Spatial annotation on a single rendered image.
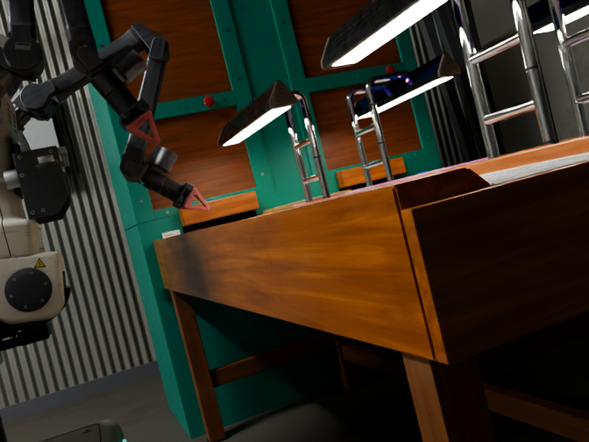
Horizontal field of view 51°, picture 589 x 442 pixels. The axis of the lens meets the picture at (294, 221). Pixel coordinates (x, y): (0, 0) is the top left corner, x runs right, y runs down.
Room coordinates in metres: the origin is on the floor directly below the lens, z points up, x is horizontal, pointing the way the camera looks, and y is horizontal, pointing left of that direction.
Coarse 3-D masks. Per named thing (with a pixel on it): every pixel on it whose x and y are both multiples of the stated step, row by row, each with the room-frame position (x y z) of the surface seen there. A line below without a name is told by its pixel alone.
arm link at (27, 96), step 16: (128, 32) 1.86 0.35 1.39; (144, 32) 1.86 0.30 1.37; (112, 48) 1.85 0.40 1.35; (144, 48) 1.91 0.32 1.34; (48, 80) 1.80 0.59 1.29; (64, 80) 1.80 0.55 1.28; (80, 80) 1.81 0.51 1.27; (32, 96) 1.76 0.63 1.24; (48, 96) 1.77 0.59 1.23; (64, 96) 1.82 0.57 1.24
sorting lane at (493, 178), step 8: (552, 160) 0.97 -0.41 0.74; (560, 160) 0.88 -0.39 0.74; (568, 160) 0.81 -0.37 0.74; (576, 160) 0.74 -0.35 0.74; (584, 160) 0.71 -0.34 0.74; (512, 168) 1.06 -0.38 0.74; (520, 168) 0.97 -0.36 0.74; (528, 168) 0.88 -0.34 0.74; (536, 168) 0.80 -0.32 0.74; (544, 168) 0.74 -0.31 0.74; (552, 168) 0.70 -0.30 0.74; (480, 176) 1.07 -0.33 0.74; (488, 176) 0.96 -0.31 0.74; (496, 176) 0.88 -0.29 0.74; (504, 176) 0.80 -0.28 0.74; (512, 176) 0.74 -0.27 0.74; (520, 176) 0.69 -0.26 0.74; (496, 184) 0.67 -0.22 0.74
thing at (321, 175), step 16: (256, 96) 1.92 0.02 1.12; (304, 96) 1.97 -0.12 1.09; (288, 112) 2.10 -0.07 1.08; (304, 112) 1.96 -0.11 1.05; (288, 128) 2.11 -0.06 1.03; (304, 144) 2.02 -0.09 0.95; (320, 160) 1.96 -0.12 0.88; (304, 176) 2.10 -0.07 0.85; (320, 176) 1.96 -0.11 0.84; (304, 192) 2.11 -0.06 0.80
